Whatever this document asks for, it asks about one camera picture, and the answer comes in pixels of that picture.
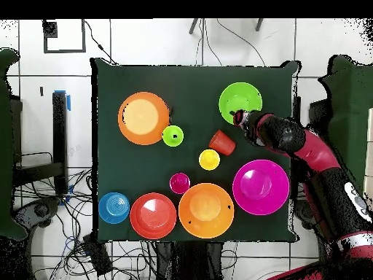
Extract green plastic bowl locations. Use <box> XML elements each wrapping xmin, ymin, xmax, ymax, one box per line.
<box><xmin>218</xmin><ymin>82</ymin><xmax>264</xmax><ymax>125</ymax></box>

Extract red plastic cup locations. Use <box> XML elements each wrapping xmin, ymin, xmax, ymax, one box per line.
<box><xmin>208</xmin><ymin>130</ymin><xmax>237</xmax><ymax>158</ymax></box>

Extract pink plastic bowl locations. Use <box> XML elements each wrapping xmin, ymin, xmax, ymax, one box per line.
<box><xmin>232</xmin><ymin>159</ymin><xmax>291</xmax><ymax>217</ymax></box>

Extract orange plastic bowl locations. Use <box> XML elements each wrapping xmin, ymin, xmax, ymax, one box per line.
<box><xmin>178</xmin><ymin>182</ymin><xmax>235</xmax><ymax>239</ymax></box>
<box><xmin>117</xmin><ymin>91</ymin><xmax>170</xmax><ymax>146</ymax></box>

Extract yellow plastic cup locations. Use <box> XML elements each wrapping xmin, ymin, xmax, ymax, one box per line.
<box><xmin>198</xmin><ymin>149</ymin><xmax>221</xmax><ymax>171</ymax></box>

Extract green plastic cup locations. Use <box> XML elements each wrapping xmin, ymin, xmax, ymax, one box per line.
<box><xmin>162</xmin><ymin>124</ymin><xmax>184</xmax><ymax>147</ymax></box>

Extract crimson plastic cup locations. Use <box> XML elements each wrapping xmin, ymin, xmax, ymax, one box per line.
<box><xmin>169</xmin><ymin>172</ymin><xmax>192</xmax><ymax>195</ymax></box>

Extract green table with white boxes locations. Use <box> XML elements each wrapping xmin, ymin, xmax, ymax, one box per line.
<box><xmin>318</xmin><ymin>55</ymin><xmax>373</xmax><ymax>193</ymax></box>

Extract dark green tablecloth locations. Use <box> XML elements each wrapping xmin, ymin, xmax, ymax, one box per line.
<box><xmin>89</xmin><ymin>57</ymin><xmax>301</xmax><ymax>244</ymax></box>

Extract red plastic bowl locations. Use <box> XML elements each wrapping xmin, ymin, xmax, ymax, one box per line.
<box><xmin>129</xmin><ymin>192</ymin><xmax>178</xmax><ymax>241</ymax></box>

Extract white boxes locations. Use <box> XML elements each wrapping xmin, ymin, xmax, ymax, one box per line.
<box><xmin>362</xmin><ymin>107</ymin><xmax>373</xmax><ymax>205</ymax></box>

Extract blue plastic bowl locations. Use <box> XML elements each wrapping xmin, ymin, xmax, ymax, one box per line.
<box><xmin>98</xmin><ymin>191</ymin><xmax>131</xmax><ymax>225</ymax></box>

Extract black bench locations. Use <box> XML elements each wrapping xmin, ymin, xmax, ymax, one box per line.
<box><xmin>12</xmin><ymin>91</ymin><xmax>68</xmax><ymax>195</ymax></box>

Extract black power strip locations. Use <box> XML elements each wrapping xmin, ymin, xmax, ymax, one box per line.
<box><xmin>82</xmin><ymin>234</ymin><xmax>113</xmax><ymax>276</ymax></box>

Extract black office chair base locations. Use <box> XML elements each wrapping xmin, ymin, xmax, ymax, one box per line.
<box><xmin>12</xmin><ymin>198</ymin><xmax>62</xmax><ymax>234</ymax></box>

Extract green cloth covered table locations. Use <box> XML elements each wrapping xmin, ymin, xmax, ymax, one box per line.
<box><xmin>0</xmin><ymin>47</ymin><xmax>28</xmax><ymax>240</ymax></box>

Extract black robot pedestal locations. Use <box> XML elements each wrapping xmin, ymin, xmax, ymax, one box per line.
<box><xmin>155</xmin><ymin>241</ymin><xmax>224</xmax><ymax>280</ymax></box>

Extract black floor cable with plug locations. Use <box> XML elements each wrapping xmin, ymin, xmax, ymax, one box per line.
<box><xmin>83</xmin><ymin>19</ymin><xmax>117</xmax><ymax>66</ymax></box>

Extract black square floor frame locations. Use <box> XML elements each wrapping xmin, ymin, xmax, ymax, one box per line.
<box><xmin>42</xmin><ymin>19</ymin><xmax>87</xmax><ymax>54</ymax></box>

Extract tangled floor cable bundle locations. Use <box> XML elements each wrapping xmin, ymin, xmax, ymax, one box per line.
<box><xmin>14</xmin><ymin>167</ymin><xmax>158</xmax><ymax>280</ymax></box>

